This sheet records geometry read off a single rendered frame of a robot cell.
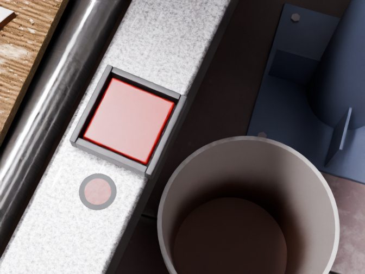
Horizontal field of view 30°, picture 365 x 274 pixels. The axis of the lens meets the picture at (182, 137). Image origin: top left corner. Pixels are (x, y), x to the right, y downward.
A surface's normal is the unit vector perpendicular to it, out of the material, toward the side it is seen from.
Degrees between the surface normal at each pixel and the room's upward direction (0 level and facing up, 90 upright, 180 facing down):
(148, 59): 0
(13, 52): 0
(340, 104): 90
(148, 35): 0
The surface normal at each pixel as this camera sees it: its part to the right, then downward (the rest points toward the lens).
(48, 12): 0.01, -0.30
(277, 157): -0.44, 0.84
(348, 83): -0.64, 0.73
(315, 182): -0.85, 0.47
